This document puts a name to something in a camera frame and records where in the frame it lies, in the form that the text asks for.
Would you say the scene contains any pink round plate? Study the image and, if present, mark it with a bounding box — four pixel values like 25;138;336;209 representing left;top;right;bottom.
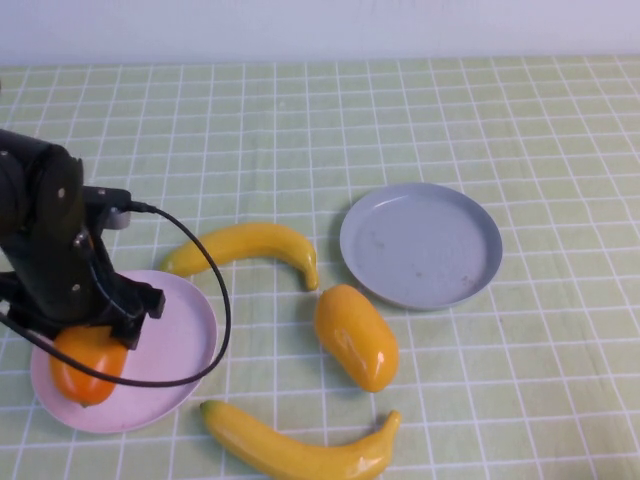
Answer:
29;269;220;434

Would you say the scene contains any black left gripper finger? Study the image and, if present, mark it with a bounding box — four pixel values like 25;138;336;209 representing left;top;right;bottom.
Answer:
0;272;56;346
99;277;166;351

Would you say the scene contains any yellow mango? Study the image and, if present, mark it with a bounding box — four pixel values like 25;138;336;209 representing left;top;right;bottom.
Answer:
313;283;401;394

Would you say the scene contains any black left camera cable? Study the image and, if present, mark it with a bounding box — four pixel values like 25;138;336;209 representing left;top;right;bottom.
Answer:
0;199;232;389

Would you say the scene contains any orange mango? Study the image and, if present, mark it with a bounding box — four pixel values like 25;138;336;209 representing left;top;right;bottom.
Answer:
48;324;129;409

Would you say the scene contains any yellow banana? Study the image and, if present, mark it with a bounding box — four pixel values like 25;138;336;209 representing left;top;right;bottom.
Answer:
159;221;320;292
199;399;404;480

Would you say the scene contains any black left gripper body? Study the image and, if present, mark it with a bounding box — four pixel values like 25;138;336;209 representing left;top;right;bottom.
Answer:
9;228;117;330

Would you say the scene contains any grey-blue round plate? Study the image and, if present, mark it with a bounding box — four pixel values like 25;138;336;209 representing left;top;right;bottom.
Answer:
339;182;504;312

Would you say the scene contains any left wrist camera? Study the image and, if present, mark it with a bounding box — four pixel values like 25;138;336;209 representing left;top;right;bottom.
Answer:
82;185;135;232

